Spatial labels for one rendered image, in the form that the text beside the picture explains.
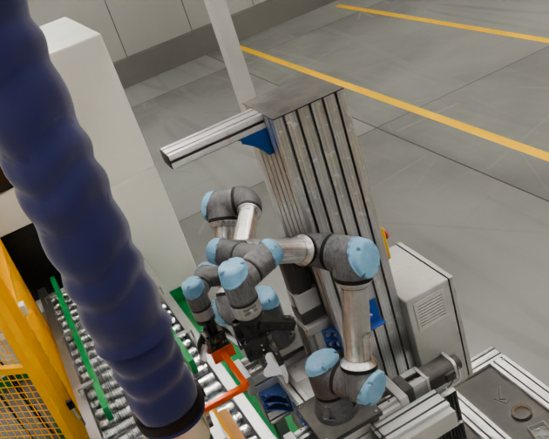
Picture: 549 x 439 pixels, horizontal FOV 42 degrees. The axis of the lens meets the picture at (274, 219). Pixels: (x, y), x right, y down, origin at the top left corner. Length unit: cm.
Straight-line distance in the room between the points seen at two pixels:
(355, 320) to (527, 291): 246
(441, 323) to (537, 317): 170
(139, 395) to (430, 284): 108
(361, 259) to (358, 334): 25
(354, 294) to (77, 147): 90
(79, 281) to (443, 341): 137
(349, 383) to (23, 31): 135
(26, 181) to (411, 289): 139
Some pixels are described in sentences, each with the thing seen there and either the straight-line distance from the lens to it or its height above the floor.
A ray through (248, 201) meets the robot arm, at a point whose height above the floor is 157.
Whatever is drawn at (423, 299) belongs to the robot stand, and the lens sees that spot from 259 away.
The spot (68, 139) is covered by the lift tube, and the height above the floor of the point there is 224.
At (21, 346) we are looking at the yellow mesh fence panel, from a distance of 341.
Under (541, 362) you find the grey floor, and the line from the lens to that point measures 407.
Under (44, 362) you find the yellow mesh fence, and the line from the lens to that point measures 403.
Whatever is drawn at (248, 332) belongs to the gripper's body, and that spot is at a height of 168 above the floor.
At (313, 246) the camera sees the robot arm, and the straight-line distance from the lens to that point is 215.
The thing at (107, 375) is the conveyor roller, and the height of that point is 54.
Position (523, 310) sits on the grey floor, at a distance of 440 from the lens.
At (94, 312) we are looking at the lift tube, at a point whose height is 177.
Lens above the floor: 275
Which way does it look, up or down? 28 degrees down
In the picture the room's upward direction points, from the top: 19 degrees counter-clockwise
